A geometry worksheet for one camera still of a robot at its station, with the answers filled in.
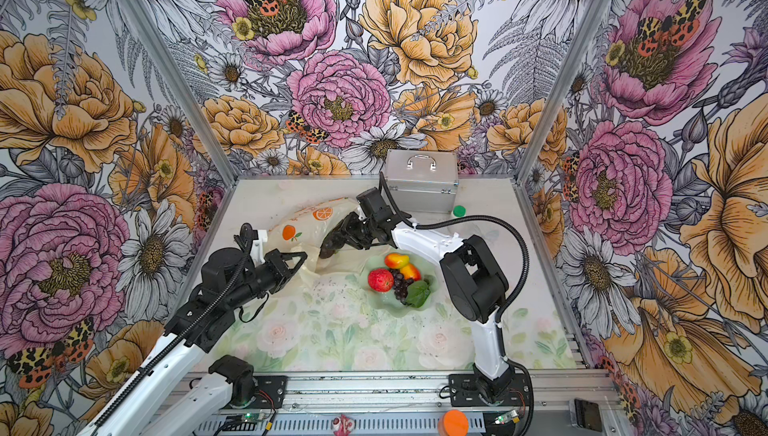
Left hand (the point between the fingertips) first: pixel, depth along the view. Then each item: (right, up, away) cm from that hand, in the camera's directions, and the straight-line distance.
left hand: (308, 263), depth 73 cm
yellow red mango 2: (+26, -6, +18) cm, 32 cm away
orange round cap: (+33, -30, -11) cm, 46 cm away
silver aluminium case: (+30, +22, +29) cm, 47 cm away
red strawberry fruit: (+17, -7, +12) cm, 22 cm away
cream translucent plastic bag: (-3, +7, +8) cm, 11 cm away
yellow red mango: (+21, -3, +17) cm, 28 cm away
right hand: (+4, +4, +15) cm, 16 cm away
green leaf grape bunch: (+26, -10, +11) cm, 30 cm away
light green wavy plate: (+19, -14, +16) cm, 28 cm away
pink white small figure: (+9, -34, -7) cm, 36 cm away
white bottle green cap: (+42, +12, +26) cm, 51 cm away
